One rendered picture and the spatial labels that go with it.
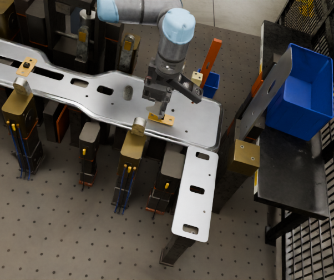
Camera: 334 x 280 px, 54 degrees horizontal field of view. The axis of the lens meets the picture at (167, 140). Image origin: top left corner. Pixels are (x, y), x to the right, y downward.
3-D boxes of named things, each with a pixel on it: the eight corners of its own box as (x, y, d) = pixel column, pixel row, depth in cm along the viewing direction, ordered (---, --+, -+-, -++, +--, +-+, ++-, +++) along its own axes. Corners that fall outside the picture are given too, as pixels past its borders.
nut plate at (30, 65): (26, 77, 105) (26, 74, 104) (15, 73, 105) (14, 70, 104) (38, 60, 110) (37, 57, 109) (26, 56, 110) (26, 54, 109)
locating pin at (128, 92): (121, 101, 109) (123, 88, 104) (124, 95, 111) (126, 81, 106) (130, 104, 110) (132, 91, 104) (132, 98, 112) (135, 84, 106)
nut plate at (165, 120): (147, 118, 105) (147, 116, 104) (150, 110, 107) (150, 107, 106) (172, 126, 106) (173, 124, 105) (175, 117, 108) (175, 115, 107)
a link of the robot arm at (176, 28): (193, 5, 80) (201, 28, 75) (182, 41, 89) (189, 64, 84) (161, 3, 78) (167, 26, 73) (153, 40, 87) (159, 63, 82)
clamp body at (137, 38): (110, 114, 142) (118, 45, 112) (117, 96, 149) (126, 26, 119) (125, 118, 142) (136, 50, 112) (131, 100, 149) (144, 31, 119)
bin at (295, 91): (264, 125, 111) (283, 99, 100) (272, 68, 129) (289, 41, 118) (310, 143, 111) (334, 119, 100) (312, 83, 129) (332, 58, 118)
